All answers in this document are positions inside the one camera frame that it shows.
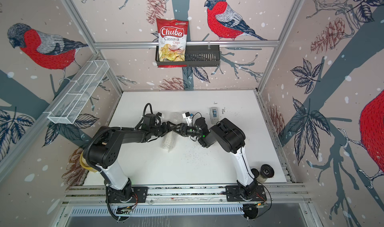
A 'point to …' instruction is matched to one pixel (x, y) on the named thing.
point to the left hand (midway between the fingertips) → (176, 125)
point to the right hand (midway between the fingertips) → (172, 130)
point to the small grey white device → (214, 114)
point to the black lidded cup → (266, 171)
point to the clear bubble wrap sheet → (169, 140)
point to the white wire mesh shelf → (78, 93)
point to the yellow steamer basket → (83, 162)
